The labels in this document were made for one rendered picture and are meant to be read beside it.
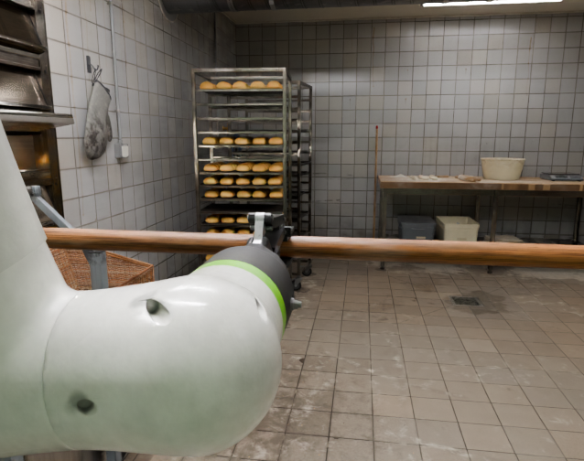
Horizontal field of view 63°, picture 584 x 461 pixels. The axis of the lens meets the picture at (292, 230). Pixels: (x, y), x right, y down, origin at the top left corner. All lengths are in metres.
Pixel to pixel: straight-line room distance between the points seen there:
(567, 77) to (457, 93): 1.12
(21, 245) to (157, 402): 0.12
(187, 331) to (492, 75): 5.59
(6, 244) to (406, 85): 5.42
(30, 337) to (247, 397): 0.13
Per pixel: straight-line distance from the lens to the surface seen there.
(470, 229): 5.10
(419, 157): 5.62
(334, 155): 5.59
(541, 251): 0.66
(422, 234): 5.03
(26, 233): 0.32
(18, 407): 0.32
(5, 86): 2.37
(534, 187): 5.02
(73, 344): 0.30
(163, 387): 0.27
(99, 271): 1.74
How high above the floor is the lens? 1.34
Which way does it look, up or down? 11 degrees down
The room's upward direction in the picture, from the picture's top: straight up
